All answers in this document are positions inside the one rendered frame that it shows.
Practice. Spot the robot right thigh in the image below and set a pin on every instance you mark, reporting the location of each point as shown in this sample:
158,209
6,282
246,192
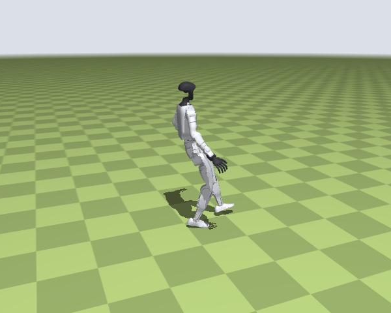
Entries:
205,170

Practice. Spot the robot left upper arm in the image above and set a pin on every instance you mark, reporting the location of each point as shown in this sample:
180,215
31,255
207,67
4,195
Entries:
175,119

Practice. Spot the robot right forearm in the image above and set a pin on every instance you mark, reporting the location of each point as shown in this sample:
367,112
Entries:
202,145

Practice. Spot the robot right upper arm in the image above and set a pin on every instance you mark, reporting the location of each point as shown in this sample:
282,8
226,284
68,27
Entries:
191,117

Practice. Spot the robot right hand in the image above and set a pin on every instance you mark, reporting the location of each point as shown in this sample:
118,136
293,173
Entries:
218,162

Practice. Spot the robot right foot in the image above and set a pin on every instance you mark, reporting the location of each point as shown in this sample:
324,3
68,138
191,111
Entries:
201,224

